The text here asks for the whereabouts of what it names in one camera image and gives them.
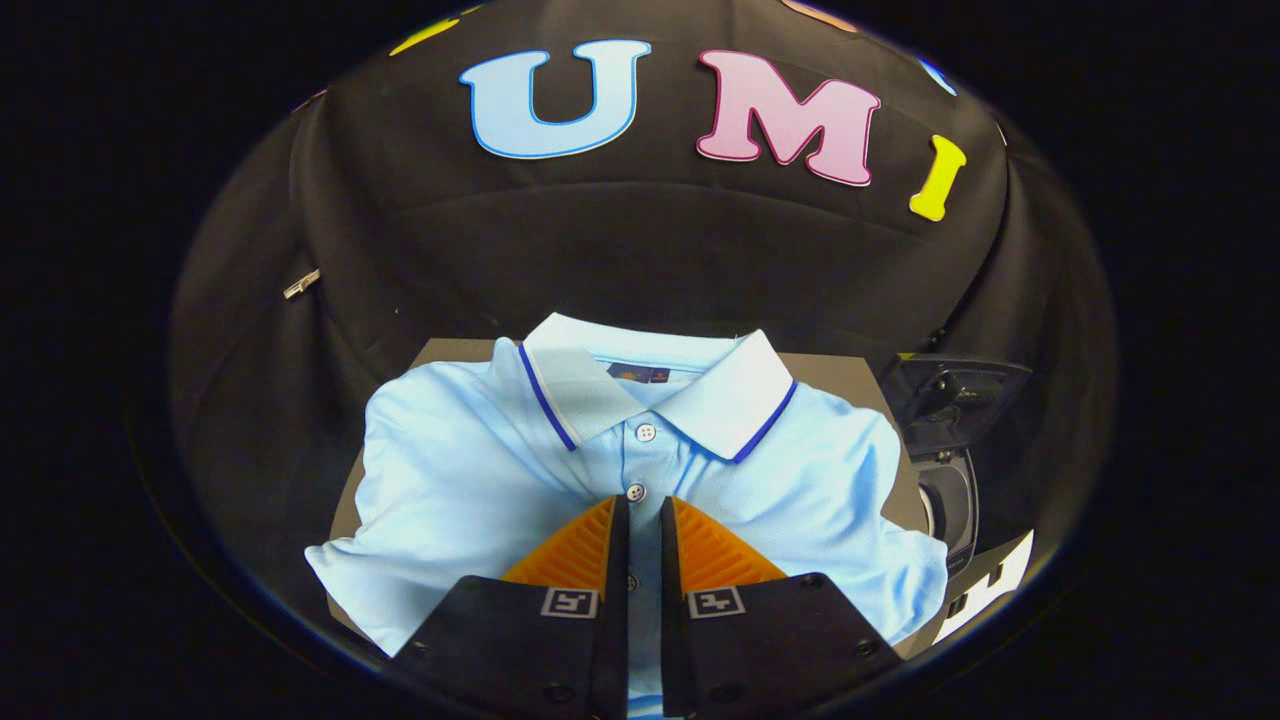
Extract light blue polo shirt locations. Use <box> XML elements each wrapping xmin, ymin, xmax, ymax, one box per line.
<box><xmin>305</xmin><ymin>313</ymin><xmax>949</xmax><ymax>720</ymax></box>

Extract dark washing machine lid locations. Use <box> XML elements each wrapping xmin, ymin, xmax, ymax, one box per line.
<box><xmin>880</xmin><ymin>353</ymin><xmax>1033</xmax><ymax>456</ymax></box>

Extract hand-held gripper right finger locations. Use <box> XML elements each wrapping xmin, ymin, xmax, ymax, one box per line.
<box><xmin>660</xmin><ymin>497</ymin><xmax>906</xmax><ymax>720</ymax></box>

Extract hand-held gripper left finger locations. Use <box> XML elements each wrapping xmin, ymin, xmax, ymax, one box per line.
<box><xmin>385</xmin><ymin>495</ymin><xmax>631</xmax><ymax>720</ymax></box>

